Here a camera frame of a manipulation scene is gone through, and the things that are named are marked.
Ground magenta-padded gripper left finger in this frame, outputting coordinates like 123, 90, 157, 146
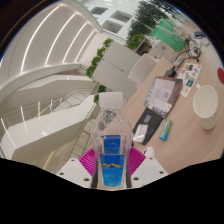
56, 148, 100, 190

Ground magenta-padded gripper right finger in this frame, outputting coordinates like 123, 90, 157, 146
125, 146, 169, 190

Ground clear blue-label water bottle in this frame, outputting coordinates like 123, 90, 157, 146
91, 91, 134, 191

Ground white computer mouse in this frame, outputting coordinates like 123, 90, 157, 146
143, 146, 156, 159

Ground white card pack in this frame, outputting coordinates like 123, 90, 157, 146
132, 123, 150, 144

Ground small teal packet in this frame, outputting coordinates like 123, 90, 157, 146
158, 119, 173, 141

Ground black folder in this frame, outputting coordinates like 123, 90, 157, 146
132, 107, 164, 146

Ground open printed booklet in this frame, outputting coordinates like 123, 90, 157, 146
143, 75, 184, 118

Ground potted green plants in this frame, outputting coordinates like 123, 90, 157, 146
93, 84, 108, 105

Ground white mug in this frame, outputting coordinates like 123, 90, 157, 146
192, 83, 220, 131

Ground white chair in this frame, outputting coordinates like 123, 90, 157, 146
127, 53, 160, 88

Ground black power adapter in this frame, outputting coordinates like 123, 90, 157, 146
164, 66, 178, 78

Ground colourful sticker sheet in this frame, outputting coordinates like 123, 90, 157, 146
176, 62, 203, 98

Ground white cabinet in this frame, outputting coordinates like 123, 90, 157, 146
91, 40, 151, 101

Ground green plants atop cabinet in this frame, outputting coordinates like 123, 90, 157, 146
85, 37, 115, 80

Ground flat round red coaster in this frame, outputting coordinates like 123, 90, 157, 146
216, 67, 224, 85

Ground clear white-lid shaker bottle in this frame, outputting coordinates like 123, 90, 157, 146
149, 41, 174, 61

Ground ceiling light strips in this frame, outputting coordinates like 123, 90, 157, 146
20, 5, 101, 73

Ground green hedge row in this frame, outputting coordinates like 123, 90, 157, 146
125, 0, 181, 51

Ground black tangled cables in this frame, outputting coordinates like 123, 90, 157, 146
173, 34, 203, 73

